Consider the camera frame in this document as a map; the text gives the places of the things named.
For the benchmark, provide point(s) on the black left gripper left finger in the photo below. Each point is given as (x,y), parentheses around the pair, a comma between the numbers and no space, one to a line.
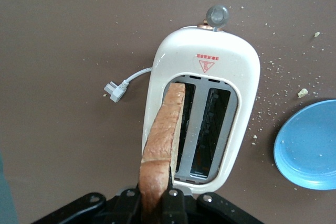
(78,211)

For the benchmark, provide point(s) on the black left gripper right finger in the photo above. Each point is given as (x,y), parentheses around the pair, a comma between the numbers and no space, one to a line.
(176,208)

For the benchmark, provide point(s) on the brown bread slice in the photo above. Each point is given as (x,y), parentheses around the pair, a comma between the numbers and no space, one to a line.
(160,134)

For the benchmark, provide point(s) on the blue plate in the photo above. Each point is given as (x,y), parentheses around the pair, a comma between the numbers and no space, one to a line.
(307,145)

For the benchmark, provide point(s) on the white two-slot toaster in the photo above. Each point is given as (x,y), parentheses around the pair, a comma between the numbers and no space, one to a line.
(204,51)

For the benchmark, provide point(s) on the brown tablecloth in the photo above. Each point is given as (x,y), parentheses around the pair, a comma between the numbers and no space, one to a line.
(65,51)

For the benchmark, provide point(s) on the large bread crumb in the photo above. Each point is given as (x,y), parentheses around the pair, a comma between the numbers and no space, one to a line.
(302,93)

